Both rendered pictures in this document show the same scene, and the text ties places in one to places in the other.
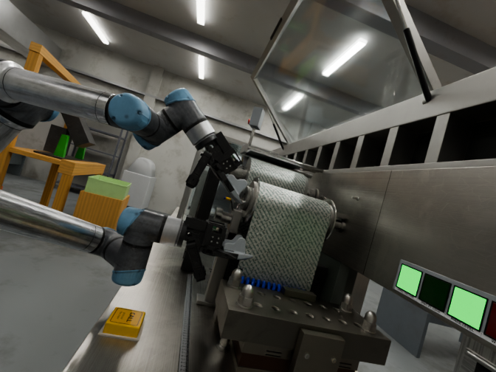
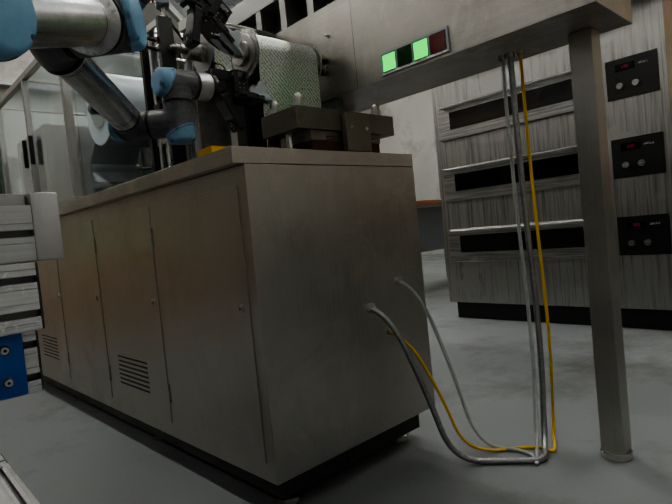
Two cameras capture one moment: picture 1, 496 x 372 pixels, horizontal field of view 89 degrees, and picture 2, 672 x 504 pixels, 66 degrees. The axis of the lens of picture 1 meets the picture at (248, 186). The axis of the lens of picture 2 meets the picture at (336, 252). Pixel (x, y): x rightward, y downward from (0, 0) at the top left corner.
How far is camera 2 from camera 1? 1.13 m
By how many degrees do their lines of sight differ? 32
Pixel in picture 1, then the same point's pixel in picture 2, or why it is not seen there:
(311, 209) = (299, 49)
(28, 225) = (105, 82)
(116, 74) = not seen: outside the picture
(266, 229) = (273, 73)
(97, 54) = not seen: outside the picture
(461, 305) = (418, 50)
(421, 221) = (383, 20)
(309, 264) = (315, 101)
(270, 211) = (271, 55)
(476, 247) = (415, 15)
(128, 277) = (190, 129)
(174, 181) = not seen: outside the picture
